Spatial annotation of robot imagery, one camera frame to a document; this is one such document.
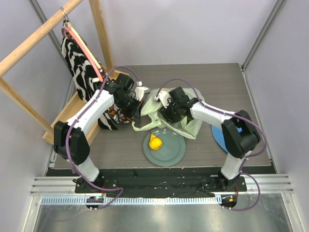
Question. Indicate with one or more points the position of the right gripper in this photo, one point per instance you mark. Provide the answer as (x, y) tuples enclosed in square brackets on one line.
[(169, 113)]

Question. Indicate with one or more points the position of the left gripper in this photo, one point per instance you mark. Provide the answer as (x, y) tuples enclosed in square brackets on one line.
[(137, 107)]

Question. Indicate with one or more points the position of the pale green plastic bag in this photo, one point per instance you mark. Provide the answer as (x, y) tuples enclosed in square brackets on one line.
[(187, 127)]

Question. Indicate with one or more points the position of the fake yellow pepper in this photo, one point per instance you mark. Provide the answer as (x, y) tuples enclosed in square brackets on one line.
[(155, 143)]

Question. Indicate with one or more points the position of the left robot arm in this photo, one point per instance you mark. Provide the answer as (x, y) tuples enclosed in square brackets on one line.
[(70, 140)]

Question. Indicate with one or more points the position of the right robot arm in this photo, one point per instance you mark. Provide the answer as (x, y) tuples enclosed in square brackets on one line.
[(239, 133)]

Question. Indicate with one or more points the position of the orange camouflage patterned cloth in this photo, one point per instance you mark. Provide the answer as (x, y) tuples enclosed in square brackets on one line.
[(118, 113)]

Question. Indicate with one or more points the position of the grey-blue round plate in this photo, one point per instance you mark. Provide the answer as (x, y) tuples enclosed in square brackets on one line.
[(171, 152)]

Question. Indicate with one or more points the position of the blue cloth hat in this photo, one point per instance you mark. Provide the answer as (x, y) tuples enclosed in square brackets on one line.
[(218, 137)]

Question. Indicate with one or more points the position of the black white patterned garment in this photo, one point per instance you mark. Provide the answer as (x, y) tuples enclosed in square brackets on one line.
[(83, 74)]

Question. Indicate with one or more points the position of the pink clothes hanger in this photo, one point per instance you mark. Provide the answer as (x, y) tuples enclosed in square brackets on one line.
[(99, 73)]

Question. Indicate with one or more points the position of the cream clothes hanger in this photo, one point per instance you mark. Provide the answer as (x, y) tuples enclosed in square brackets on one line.
[(70, 29)]

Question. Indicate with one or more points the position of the wooden clothes rack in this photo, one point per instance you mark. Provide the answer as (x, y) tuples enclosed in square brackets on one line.
[(41, 78)]

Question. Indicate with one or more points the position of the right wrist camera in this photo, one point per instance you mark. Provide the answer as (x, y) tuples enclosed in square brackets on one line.
[(163, 97)]

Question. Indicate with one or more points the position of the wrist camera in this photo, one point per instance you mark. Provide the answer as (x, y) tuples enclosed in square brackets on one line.
[(163, 97), (140, 92)]

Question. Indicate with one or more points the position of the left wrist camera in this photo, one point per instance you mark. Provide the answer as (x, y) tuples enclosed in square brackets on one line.
[(140, 92)]

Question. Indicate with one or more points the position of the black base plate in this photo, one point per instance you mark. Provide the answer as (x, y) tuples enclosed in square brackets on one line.
[(187, 182)]

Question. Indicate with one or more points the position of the white cable duct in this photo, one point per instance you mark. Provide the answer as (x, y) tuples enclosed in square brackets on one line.
[(96, 200)]

